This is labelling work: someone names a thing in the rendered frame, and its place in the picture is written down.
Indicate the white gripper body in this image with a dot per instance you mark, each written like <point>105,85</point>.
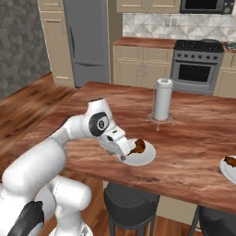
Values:
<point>118,144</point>

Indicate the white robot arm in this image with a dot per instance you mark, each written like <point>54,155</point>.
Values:
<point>37,166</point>

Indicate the brown chicken drumstick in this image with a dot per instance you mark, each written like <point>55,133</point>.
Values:
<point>231,160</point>
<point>139,147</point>

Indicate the white round plate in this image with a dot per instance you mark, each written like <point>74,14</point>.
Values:
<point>228,171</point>
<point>143,155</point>

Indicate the black round stool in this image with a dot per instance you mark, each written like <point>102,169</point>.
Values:
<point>216,222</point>
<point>130,204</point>

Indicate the white paper towel roll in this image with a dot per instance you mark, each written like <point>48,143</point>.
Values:
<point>162,99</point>

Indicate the beige base cupboards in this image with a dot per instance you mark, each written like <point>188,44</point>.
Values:
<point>143,64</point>

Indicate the grey fridge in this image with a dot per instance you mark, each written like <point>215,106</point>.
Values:
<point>87,40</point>

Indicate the grey oven with hob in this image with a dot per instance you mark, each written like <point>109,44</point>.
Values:
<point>196,66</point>

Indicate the beige tall cupboard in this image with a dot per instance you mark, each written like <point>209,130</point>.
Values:
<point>55,40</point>

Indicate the beige base cupboard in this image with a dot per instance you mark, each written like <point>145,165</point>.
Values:
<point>226,75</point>

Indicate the black microwave oven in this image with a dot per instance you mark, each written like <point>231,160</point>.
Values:
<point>207,6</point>

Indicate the beige wall cupboards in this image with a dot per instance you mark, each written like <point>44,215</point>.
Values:
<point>147,5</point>

